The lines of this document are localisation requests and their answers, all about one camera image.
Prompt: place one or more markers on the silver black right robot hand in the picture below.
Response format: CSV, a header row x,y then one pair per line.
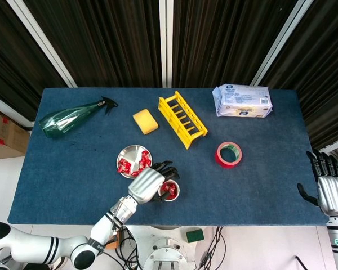
x,y
333,197

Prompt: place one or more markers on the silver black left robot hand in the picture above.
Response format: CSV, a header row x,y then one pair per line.
x,y
145,185

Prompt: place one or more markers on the red candy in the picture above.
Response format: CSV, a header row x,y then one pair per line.
x,y
173,189
165,188

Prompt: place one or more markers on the heap of red candies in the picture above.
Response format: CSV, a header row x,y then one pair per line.
x,y
124,166

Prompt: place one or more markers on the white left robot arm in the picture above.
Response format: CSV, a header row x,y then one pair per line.
x,y
31,247

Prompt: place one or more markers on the white paper cup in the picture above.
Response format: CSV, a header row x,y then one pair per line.
x,y
171,199

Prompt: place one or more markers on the round metal plate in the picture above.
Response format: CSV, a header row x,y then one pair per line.
x,y
131,152

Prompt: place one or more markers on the white robot torso base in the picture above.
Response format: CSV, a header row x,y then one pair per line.
x,y
163,239

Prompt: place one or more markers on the yellow test tube rack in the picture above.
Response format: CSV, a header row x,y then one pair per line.
x,y
183,135

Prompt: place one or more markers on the yellow sponge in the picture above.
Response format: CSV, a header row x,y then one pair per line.
x,y
145,122

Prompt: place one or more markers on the orange box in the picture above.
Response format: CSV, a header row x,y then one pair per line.
x,y
110,245

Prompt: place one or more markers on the green block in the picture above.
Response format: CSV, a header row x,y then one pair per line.
x,y
195,236

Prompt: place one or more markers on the black angled strut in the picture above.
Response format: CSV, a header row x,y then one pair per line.
x,y
301,263

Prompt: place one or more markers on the red tape roll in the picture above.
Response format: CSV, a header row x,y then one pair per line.
x,y
228,164

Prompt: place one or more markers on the blue felt table cover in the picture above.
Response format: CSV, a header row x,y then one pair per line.
x,y
242,197

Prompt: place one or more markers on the green plastic spray bottle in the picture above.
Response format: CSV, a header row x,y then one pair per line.
x,y
64,121

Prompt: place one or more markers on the black and white sneaker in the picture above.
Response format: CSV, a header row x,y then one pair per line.
x,y
61,263

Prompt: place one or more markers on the black pleated curtain panel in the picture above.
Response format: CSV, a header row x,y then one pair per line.
x,y
228,42
101,42
326,70
11,56

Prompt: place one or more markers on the white wet wipes pack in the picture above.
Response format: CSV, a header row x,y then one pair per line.
x,y
242,101

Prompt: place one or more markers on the cardboard box with red tape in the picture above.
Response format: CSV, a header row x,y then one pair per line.
x,y
14,135

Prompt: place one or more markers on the chrome chair base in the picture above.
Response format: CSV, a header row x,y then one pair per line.
x,y
1,261

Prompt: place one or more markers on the white low frame rail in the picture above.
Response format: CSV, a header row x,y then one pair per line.
x,y
11,112
332,146

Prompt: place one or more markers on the white frame post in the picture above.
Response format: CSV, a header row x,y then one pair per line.
x,y
281,42
162,42
43,42

